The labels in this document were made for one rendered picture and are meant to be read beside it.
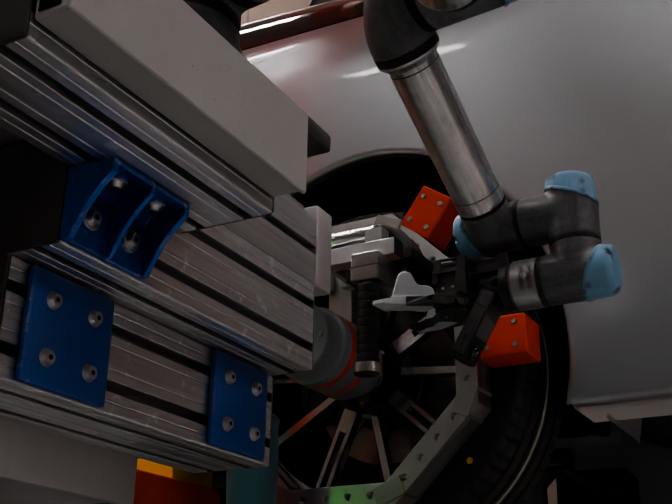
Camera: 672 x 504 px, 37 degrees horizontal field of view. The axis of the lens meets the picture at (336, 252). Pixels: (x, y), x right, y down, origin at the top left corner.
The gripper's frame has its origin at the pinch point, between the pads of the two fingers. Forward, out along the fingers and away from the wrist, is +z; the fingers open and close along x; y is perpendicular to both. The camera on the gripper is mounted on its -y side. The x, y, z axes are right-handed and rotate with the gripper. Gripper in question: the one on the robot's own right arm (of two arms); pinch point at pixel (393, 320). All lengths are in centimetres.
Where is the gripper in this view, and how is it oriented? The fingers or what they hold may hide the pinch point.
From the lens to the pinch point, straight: 158.0
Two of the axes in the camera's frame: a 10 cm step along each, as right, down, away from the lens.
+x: -4.9, -3.4, -8.0
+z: -8.7, 1.8, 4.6
